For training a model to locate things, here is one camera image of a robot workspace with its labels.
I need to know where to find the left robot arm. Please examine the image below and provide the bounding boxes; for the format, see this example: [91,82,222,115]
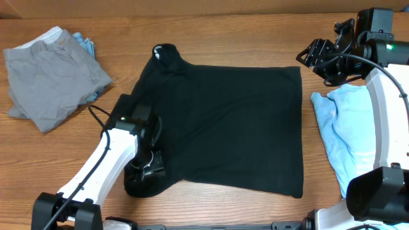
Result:
[31,105,165,230]

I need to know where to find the folded blue garment under shorts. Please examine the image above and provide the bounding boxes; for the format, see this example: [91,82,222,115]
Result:
[73,32,106,102]

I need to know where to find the folded grey shorts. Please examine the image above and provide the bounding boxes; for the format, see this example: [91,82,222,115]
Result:
[3,26,113,132]

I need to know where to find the black t-shirt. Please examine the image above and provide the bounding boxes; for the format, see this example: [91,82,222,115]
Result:
[124,44,304,198]

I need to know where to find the light blue t-shirt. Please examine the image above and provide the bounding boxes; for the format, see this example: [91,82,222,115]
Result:
[310,83,409,230]

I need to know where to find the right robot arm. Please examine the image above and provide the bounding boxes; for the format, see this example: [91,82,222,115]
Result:
[297,8,408,229]

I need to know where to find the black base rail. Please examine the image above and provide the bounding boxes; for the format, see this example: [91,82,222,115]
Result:
[102,217,307,230]

